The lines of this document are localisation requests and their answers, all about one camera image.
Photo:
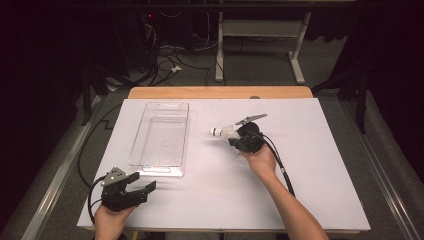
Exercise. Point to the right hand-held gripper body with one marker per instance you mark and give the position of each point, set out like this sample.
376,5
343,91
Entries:
250,141

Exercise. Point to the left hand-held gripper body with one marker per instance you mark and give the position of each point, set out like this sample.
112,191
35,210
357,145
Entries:
118,200

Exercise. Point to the clear plastic tray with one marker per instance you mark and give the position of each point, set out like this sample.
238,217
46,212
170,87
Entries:
160,133

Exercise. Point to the person's right hand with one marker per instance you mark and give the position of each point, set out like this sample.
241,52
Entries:
261,163

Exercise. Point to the person's left hand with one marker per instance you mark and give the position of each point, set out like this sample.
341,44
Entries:
108,225

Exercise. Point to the dark round table grommet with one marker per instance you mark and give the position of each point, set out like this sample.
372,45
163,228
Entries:
255,97

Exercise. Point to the white table mat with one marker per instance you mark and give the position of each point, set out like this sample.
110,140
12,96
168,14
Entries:
216,206

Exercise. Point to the black metal stand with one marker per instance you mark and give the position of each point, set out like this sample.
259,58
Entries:
360,100
87,96

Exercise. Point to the white plug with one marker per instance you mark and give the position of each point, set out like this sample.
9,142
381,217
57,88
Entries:
176,68

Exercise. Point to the aluminium floor rail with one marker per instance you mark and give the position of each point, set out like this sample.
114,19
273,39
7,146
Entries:
383,186
56,180

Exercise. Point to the white metal desk frame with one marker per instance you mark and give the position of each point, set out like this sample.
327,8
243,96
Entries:
260,28

